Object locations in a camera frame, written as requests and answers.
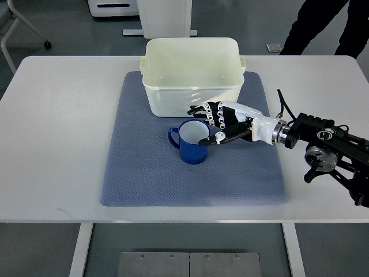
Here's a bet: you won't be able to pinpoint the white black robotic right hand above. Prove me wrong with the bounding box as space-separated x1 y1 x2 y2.
187 101 287 146

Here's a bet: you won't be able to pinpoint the blue enamel mug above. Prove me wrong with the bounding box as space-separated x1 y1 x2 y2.
167 119 210 165

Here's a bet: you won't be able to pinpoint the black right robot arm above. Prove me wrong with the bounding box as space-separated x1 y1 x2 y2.
272 89 368 207

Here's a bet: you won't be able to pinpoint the white plastic box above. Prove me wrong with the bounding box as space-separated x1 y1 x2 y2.
140 38 246 117

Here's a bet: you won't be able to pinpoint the small grey floor plate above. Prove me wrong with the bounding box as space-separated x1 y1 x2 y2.
266 43 282 53

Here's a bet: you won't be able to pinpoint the blue textured mat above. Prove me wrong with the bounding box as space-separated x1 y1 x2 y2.
100 71 288 207

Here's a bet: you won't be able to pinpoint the person in dark trousers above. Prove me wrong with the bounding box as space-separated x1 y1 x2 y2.
280 1 368 59

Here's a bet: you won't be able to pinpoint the metal floor plate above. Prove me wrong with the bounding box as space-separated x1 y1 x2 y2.
118 252 262 276

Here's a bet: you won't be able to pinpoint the white appliance with slot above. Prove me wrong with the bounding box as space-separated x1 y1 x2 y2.
87 0 139 17

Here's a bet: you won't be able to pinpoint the white chair with casters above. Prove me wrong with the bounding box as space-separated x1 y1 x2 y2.
1 0 52 74

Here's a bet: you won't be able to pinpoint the white cabinet pedestal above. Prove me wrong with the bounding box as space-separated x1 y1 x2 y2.
122 0 198 39

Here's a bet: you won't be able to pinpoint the white table frame legs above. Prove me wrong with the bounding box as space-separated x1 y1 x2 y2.
69 223 306 276

